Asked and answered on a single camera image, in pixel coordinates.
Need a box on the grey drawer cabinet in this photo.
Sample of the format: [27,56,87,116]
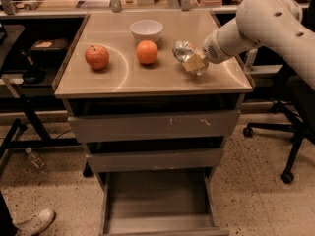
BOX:
[52,9,255,236]

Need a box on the black desk frame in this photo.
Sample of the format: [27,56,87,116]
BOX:
[0,25,79,158]

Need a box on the black joystick device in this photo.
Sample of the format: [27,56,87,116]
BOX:
[21,50,45,85]

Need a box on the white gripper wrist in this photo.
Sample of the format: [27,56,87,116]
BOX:
[183,29,238,72]

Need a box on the black office chair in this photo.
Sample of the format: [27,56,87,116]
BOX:
[243,64,315,184]

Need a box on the orange fruit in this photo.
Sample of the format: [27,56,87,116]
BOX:
[136,40,158,65]

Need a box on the plastic water bottle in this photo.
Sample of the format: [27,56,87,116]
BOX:
[25,147,46,170]

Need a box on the grey open bottom drawer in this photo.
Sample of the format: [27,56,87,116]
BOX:
[99,169,229,236]

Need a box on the white bowl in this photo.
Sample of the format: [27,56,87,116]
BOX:
[130,20,163,42]

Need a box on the grey top drawer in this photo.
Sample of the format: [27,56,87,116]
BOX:
[68,110,240,143]

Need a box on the black box with label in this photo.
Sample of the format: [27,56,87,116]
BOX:
[29,38,69,60]

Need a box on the red apple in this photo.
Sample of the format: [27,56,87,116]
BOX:
[85,45,109,71]

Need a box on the white sneaker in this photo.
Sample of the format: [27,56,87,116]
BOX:
[15,208,56,236]

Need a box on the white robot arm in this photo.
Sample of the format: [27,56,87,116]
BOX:
[181,0,315,89]

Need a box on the grey middle drawer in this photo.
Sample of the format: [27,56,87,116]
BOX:
[87,148,223,173]

